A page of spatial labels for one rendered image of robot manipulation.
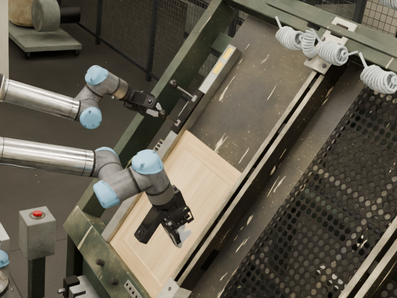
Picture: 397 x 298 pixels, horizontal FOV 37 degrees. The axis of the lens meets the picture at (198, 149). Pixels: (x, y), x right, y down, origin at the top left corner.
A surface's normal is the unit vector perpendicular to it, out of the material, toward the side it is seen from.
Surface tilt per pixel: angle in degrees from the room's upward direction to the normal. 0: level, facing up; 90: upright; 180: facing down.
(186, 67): 90
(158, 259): 58
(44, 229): 90
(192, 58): 90
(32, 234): 90
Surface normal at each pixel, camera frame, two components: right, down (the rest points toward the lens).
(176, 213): -0.27, -0.73
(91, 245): -0.64, -0.36
